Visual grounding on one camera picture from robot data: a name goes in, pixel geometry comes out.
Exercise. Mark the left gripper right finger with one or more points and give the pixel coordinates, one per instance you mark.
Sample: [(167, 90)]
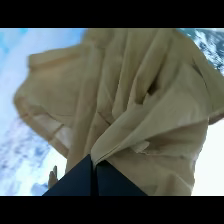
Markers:
[(115, 183)]

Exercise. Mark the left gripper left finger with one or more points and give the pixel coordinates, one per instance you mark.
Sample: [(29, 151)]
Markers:
[(78, 181)]

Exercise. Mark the tan long-sleeved shirt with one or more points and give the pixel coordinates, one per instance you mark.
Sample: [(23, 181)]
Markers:
[(143, 100)]

